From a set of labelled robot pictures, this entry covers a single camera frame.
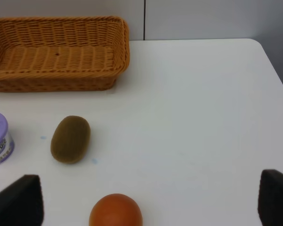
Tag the orange wicker basket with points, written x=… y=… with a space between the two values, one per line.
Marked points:
x=46 y=54

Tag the orange peach fruit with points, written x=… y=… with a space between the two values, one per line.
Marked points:
x=116 y=210

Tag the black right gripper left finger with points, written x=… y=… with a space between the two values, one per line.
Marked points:
x=21 y=203

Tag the brown kiwi fruit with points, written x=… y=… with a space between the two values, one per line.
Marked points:
x=70 y=140

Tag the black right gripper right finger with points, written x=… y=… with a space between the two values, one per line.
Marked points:
x=270 y=198

